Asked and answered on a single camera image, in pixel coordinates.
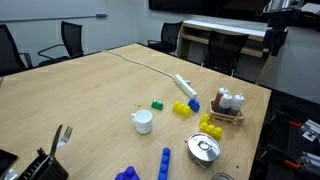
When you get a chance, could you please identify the black office chair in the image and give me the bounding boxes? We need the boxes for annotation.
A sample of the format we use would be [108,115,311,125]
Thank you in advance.
[37,20,84,68]
[0,23,34,78]
[201,29,250,77]
[147,20,184,56]

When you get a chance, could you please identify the white ceramic cup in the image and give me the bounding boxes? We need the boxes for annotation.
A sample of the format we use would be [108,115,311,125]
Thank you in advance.
[130,109,154,135]

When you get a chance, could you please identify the silver knife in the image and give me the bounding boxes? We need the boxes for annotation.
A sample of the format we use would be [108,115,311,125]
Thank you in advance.
[49,124,64,162]

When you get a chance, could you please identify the brown squeeze bottle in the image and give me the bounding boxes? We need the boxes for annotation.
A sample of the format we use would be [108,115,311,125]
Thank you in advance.
[213,87,230,113]

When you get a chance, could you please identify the silver metal bracket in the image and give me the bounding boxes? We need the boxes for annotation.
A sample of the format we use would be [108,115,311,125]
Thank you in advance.
[299,118,320,143]
[299,151,320,175]

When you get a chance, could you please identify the small yellow toy block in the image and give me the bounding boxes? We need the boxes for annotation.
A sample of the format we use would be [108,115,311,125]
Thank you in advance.
[199,113,211,125]

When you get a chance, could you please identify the orange-handled clamp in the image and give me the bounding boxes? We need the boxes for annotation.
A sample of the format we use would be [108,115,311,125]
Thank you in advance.
[283,159,302,171]
[284,119,303,130]

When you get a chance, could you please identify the long yellow toy block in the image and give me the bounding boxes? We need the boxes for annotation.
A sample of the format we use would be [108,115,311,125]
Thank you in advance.
[199,121,224,141]

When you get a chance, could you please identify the small blue toy block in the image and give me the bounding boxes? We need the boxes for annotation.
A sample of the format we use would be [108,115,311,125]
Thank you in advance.
[187,97,201,113]

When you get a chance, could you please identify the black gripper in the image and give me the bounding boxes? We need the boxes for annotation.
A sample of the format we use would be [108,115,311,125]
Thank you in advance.
[263,11,290,57]

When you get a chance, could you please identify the silver fork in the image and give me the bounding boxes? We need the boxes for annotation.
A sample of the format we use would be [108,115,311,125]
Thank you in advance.
[56,125,74,149]

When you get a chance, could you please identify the white squeeze bottle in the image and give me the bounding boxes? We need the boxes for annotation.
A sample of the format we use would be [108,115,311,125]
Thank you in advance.
[218,92,233,115]
[228,93,246,117]

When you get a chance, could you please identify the long blue toy block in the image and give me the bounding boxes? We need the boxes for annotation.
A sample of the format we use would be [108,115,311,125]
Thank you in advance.
[157,147,172,180]

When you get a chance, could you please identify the black cutlery holder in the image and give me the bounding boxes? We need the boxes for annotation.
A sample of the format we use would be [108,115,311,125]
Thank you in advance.
[18,148,69,180]

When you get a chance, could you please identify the whiteboard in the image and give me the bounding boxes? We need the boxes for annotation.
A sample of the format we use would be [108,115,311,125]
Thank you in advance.
[0,0,108,23]

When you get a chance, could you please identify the green toy block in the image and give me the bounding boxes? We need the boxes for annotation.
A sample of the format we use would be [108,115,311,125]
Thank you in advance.
[150,99,164,111]

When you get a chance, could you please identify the black wall monitor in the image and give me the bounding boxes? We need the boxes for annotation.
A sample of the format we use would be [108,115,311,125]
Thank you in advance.
[148,0,271,22]

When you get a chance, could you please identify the wide yellow toy block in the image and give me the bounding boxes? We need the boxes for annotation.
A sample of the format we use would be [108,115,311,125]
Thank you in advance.
[172,101,192,118]

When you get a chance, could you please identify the wooden shelf unit white top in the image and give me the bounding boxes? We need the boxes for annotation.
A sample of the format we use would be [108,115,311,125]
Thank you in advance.
[176,19,268,59]

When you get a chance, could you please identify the wooden condiment crate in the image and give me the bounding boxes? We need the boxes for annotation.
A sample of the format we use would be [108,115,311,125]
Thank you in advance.
[208,99,245,127]

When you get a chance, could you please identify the white power cable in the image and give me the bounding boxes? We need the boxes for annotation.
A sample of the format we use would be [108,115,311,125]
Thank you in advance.
[105,49,177,80]

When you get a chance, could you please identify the white power strip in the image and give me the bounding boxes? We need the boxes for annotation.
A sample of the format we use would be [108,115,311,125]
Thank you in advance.
[174,74,198,99]

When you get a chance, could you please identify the wide purple-blue toy block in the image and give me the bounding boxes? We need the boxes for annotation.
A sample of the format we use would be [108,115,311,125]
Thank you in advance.
[114,165,141,180]

